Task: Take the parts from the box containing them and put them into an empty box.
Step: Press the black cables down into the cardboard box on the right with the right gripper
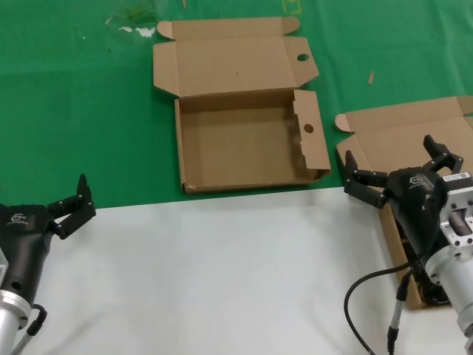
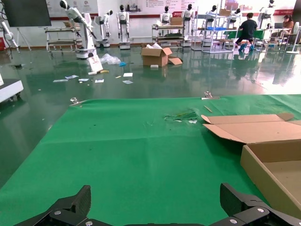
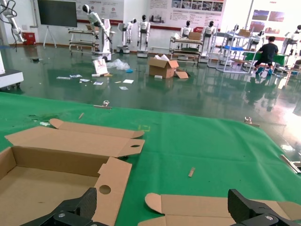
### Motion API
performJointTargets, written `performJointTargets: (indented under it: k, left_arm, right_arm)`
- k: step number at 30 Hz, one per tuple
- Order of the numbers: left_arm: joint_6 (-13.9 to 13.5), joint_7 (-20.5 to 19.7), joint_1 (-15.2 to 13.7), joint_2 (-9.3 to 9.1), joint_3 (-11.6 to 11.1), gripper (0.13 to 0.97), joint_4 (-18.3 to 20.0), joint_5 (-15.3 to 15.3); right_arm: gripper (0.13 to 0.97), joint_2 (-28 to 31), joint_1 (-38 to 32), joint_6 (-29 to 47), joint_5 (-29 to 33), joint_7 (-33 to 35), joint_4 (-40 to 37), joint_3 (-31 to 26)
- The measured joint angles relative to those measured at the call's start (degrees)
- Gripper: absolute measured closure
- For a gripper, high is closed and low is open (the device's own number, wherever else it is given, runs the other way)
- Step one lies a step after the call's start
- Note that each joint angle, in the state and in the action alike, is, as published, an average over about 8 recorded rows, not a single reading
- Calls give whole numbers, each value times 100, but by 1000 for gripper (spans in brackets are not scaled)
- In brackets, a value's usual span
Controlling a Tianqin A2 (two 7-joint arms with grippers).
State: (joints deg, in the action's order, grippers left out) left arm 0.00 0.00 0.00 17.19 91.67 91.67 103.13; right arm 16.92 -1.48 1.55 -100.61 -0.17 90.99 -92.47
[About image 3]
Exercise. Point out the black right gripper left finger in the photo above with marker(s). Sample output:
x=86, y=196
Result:
x=75, y=209

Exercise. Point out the clear plastic wrap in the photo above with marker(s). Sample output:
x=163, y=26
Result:
x=120, y=64

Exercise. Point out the open brown cardboard box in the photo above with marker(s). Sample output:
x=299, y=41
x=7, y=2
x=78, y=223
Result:
x=70, y=141
x=188, y=207

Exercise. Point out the white foam block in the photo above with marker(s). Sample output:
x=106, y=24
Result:
x=158, y=76

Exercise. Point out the thin wooden stick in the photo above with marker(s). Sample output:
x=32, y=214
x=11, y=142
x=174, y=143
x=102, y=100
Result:
x=81, y=115

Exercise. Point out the white paper sheet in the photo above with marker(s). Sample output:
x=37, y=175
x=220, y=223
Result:
x=128, y=81

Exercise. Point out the green table cloth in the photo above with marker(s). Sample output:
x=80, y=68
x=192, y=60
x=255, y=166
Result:
x=211, y=146

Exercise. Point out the white metal shelf rack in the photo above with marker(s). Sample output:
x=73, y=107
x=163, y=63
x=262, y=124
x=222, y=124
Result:
x=235, y=48

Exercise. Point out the large info wall poster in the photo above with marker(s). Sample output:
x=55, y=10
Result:
x=188, y=14

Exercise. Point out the small cardboard strip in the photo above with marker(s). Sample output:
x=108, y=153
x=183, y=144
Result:
x=191, y=172

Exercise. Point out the photo wall poster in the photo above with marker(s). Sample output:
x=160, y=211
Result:
x=268, y=22

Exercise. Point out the blue crumpled item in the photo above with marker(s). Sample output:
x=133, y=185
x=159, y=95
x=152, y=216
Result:
x=129, y=70

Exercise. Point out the small plastic packet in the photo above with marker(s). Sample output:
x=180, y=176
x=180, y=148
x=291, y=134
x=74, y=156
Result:
x=84, y=80
x=63, y=77
x=98, y=83
x=123, y=88
x=75, y=76

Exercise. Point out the white paper bag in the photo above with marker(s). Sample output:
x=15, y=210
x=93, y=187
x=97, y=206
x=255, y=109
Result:
x=100, y=67

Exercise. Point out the white humanoid robot bent forward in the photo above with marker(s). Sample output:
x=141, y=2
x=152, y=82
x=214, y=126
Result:
x=128, y=30

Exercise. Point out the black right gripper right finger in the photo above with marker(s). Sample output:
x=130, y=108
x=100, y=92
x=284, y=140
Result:
x=249, y=209

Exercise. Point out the white industrial robot arm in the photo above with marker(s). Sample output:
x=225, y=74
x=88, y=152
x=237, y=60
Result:
x=13, y=23

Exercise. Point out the green covered table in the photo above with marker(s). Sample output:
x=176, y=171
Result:
x=283, y=58

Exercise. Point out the closed cardboard carton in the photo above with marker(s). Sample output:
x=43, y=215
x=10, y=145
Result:
x=195, y=36

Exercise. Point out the logo wall banner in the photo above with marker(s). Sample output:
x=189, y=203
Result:
x=110, y=10

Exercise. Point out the large open cardboard carton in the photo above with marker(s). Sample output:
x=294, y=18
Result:
x=162, y=68

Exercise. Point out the person in black shirt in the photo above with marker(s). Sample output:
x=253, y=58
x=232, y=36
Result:
x=268, y=51

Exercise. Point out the white humanoid on wheeled base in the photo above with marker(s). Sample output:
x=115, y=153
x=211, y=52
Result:
x=100, y=35

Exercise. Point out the white machine base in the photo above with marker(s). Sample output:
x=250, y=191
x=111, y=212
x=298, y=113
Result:
x=9, y=77

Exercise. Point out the black floor object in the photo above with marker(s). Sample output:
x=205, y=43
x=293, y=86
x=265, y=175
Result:
x=35, y=60

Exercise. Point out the red cabinet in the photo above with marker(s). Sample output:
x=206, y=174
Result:
x=29, y=38

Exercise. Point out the black display board on stand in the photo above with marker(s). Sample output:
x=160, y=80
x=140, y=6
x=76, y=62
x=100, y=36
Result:
x=57, y=13

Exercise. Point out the white humanoid robot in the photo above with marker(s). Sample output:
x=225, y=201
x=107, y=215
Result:
x=143, y=30
x=294, y=40
x=259, y=35
x=187, y=30
x=235, y=27
x=210, y=31

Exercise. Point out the white shelf cart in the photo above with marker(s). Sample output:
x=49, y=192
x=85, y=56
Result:
x=185, y=50
x=82, y=43

